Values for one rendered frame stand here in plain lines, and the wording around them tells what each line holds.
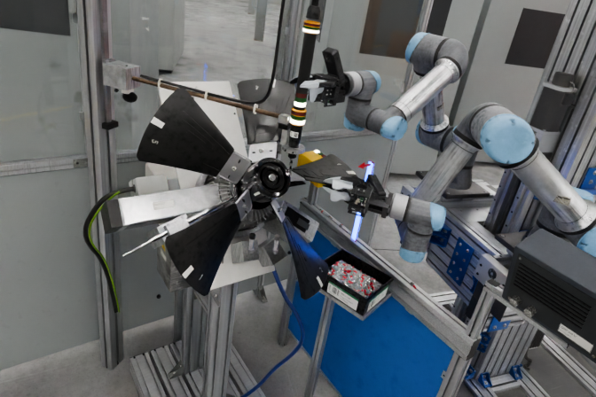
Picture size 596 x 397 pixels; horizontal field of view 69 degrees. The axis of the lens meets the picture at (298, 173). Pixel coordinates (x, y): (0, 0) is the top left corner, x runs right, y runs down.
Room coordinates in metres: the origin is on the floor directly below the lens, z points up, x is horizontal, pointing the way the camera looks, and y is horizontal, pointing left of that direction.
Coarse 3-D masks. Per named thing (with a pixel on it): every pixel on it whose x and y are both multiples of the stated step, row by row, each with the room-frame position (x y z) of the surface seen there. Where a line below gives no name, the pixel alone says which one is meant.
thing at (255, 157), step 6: (252, 144) 1.23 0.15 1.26; (258, 144) 1.23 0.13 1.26; (264, 144) 1.22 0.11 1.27; (270, 144) 1.22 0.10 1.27; (276, 144) 1.21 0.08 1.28; (252, 150) 1.22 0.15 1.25; (258, 150) 1.21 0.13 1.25; (264, 150) 1.21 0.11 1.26; (276, 150) 1.20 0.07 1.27; (252, 156) 1.20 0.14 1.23; (258, 156) 1.20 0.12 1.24; (264, 156) 1.19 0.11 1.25; (270, 156) 1.19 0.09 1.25; (252, 162) 1.19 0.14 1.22
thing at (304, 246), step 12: (288, 228) 1.07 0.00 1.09; (288, 240) 1.03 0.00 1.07; (300, 240) 1.10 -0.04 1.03; (300, 252) 1.04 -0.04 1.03; (312, 252) 1.13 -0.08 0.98; (300, 264) 1.00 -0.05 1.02; (312, 264) 1.06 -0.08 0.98; (324, 264) 1.13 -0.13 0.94; (300, 276) 0.97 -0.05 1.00; (312, 276) 1.02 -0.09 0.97; (324, 276) 1.07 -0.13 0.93; (300, 288) 0.95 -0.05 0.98; (312, 288) 0.99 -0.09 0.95
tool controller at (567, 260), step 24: (528, 240) 0.95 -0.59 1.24; (552, 240) 0.94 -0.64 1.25; (528, 264) 0.90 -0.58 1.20; (552, 264) 0.87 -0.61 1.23; (576, 264) 0.86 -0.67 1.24; (504, 288) 0.95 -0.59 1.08; (528, 288) 0.90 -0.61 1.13; (552, 288) 0.85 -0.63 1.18; (576, 288) 0.81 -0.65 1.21; (528, 312) 0.87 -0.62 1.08; (552, 312) 0.85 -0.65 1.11; (576, 312) 0.80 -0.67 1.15; (576, 336) 0.80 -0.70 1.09
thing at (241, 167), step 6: (234, 156) 1.12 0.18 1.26; (240, 156) 1.13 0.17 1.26; (228, 162) 1.12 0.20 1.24; (234, 162) 1.12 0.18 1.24; (240, 162) 1.13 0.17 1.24; (246, 162) 1.13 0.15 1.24; (222, 168) 1.12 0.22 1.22; (228, 168) 1.12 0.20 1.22; (240, 168) 1.13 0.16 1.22; (246, 168) 1.13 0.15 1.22; (222, 174) 1.12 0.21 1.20; (228, 174) 1.12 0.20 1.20; (234, 174) 1.13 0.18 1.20; (240, 174) 1.13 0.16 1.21; (228, 180) 1.12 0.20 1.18; (234, 180) 1.13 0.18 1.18
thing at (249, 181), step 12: (264, 168) 1.11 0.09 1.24; (276, 168) 1.13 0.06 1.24; (240, 180) 1.15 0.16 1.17; (252, 180) 1.08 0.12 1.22; (264, 180) 1.09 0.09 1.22; (276, 180) 1.12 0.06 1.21; (288, 180) 1.13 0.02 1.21; (240, 192) 1.13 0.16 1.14; (252, 192) 1.08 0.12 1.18; (264, 192) 1.06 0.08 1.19; (276, 192) 1.09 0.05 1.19; (252, 204) 1.13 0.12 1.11; (264, 204) 1.15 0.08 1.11
